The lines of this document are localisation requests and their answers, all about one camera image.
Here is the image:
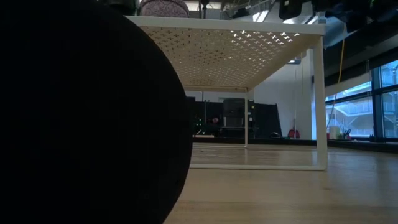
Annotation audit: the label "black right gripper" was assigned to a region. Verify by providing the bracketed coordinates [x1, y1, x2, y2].
[278, 0, 308, 21]

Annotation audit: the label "tall black candlestick holder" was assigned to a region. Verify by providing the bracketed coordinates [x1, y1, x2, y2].
[200, 0, 210, 19]
[0, 0, 193, 224]

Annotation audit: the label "pink patterned round candle holder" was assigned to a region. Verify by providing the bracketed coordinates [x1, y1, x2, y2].
[139, 0, 190, 18]

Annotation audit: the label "yellow hanging cable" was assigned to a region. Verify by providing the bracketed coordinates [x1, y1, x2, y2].
[326, 24, 346, 131]

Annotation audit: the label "black partition panels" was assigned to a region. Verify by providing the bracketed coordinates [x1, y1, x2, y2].
[186, 96, 282, 139]

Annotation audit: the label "white bottle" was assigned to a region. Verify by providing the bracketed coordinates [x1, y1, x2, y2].
[328, 126, 341, 141]

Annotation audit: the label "black aluminium table frame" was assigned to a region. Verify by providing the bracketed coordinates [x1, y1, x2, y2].
[191, 136, 398, 154]

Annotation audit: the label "white perforated metal shelf riser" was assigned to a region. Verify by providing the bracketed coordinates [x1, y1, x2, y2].
[123, 15, 328, 172]

